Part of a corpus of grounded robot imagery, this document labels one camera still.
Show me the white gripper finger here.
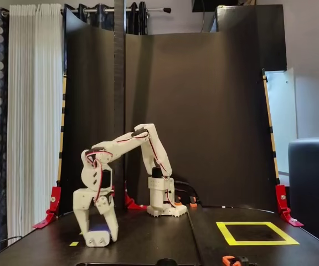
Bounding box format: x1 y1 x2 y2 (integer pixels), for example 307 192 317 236
96 195 120 242
75 207 92 241

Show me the red corner bracket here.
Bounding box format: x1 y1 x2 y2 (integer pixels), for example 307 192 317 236
275 184 305 228
32 186 62 229

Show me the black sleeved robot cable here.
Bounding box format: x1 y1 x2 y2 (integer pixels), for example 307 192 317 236
173 180 200 200

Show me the dark blue armchair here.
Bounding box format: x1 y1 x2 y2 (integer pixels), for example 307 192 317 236
287 136 319 250

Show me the black backdrop sheet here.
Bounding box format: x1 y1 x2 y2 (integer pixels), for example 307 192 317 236
57 7 279 216

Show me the thin black cable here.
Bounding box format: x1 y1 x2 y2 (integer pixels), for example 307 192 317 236
0 235 23 252

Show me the white pleated curtain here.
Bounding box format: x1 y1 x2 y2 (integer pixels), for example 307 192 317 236
6 3 65 244

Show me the silver curtain rod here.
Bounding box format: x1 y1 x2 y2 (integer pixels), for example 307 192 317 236
59 7 172 14

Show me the yellow tape square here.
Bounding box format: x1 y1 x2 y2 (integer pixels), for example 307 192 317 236
215 221 300 247

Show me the wooden stick with black bands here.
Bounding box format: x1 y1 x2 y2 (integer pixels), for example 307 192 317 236
261 68 281 185
56 76 68 185

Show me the white cabinet door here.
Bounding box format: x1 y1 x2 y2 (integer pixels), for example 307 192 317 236
264 67 299 177

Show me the black vertical camera post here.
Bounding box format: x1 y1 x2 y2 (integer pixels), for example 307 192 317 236
112 0 127 212

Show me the hanging black cable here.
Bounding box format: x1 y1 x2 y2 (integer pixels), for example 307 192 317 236
200 0 206 33

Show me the black wall cabinet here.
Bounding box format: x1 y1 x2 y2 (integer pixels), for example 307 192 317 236
217 3 287 71

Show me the blue white charger block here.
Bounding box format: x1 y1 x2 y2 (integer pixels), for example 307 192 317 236
84 223 113 248

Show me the black wall shelf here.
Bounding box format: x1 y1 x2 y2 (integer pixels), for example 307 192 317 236
192 0 257 12

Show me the long orange black clamp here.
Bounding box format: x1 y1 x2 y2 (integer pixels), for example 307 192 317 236
222 255 257 266

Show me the red post foot bracket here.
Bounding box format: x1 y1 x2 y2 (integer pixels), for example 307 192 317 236
124 181 148 210

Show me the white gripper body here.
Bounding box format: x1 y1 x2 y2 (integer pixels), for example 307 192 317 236
73 169 116 211

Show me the dark eyelet curtain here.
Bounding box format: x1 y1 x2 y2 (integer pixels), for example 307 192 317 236
64 1 148 35

